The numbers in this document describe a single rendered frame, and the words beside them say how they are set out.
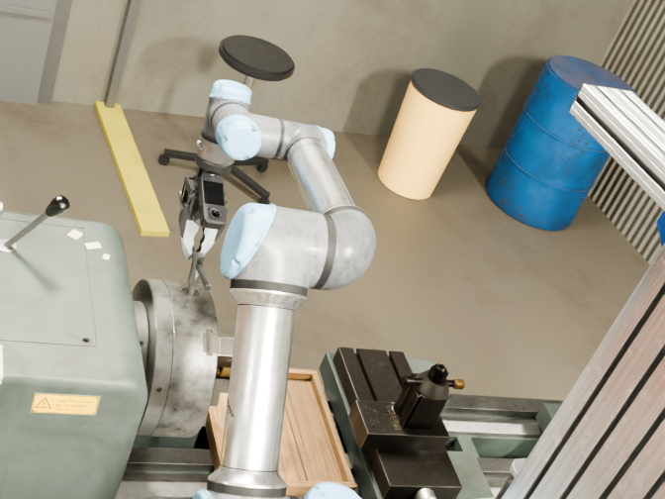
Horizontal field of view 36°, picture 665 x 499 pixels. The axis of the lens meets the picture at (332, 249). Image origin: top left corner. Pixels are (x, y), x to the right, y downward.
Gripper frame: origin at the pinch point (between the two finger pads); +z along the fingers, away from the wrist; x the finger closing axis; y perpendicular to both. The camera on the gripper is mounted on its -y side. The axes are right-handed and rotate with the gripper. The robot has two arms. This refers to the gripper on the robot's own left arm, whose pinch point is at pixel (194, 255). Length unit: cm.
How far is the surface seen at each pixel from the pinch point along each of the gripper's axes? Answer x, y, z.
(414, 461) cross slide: -55, -17, 36
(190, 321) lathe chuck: 1.1, -11.3, 8.5
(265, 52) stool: -86, 242, 17
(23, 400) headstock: 32.5, -31.3, 14.8
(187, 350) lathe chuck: 1.7, -15.8, 12.5
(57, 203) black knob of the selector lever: 28.7, -4.9, -9.8
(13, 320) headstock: 34.6, -18.3, 7.3
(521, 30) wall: -247, 311, -5
